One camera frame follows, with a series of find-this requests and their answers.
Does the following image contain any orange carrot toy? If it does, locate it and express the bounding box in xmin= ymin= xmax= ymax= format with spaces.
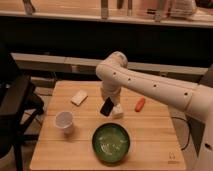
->
xmin=135 ymin=98 xmax=146 ymax=112

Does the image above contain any black rectangular eraser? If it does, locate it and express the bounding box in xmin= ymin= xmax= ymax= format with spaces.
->
xmin=100 ymin=98 xmax=114 ymax=116

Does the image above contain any white sponge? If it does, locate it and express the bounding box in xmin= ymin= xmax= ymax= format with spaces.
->
xmin=71 ymin=90 xmax=88 ymax=106

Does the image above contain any green round plate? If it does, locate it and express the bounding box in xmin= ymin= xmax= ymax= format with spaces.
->
xmin=92 ymin=123 xmax=130 ymax=163

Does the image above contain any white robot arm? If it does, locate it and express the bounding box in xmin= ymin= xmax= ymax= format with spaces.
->
xmin=96 ymin=51 xmax=213 ymax=171

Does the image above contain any white paper cup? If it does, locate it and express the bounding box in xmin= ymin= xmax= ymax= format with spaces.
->
xmin=54 ymin=111 xmax=74 ymax=134

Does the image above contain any black cable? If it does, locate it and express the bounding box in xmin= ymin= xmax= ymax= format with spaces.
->
xmin=171 ymin=115 xmax=192 ymax=151

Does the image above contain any white tube bottle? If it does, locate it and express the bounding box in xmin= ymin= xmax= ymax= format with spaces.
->
xmin=112 ymin=104 xmax=124 ymax=119

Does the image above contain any black chair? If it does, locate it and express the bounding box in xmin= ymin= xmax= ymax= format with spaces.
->
xmin=0 ymin=49 xmax=44 ymax=171

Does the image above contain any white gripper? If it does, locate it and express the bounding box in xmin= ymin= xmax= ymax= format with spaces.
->
xmin=100 ymin=82 xmax=121 ymax=105

